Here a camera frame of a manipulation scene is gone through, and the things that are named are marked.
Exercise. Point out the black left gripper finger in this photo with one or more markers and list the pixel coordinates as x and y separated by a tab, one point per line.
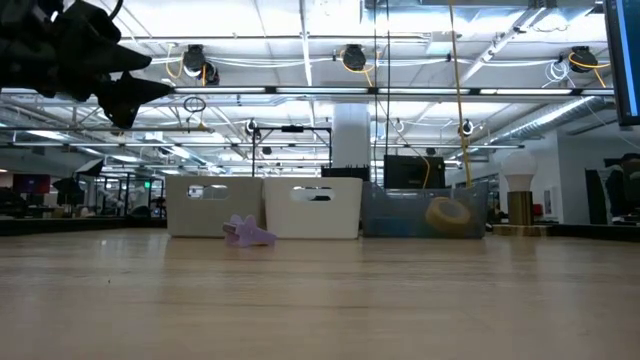
105	47
132	92

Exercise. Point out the purple staple remover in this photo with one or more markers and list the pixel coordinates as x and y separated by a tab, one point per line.
247	234

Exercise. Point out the yellow tape roll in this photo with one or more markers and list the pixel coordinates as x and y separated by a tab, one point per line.
447	215

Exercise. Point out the red screen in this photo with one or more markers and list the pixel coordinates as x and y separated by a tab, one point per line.
31	183

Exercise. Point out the grey plastic bin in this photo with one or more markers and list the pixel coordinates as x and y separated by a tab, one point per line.
210	215

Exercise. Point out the white plastic bin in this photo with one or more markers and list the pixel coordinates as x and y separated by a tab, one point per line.
312	215

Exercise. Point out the white building column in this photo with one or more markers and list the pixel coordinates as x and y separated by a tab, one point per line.
351	135

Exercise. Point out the black box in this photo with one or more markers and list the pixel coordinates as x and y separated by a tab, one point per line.
410	172

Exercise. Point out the translucent dark plastic bin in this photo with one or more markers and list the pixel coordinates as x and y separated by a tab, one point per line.
395	215

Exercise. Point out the computer monitor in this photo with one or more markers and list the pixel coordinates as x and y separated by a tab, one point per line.
625	60

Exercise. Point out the person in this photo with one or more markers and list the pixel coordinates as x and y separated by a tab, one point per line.
620	190

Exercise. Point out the black metal gantry frame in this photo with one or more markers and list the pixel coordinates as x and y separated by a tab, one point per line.
292	128

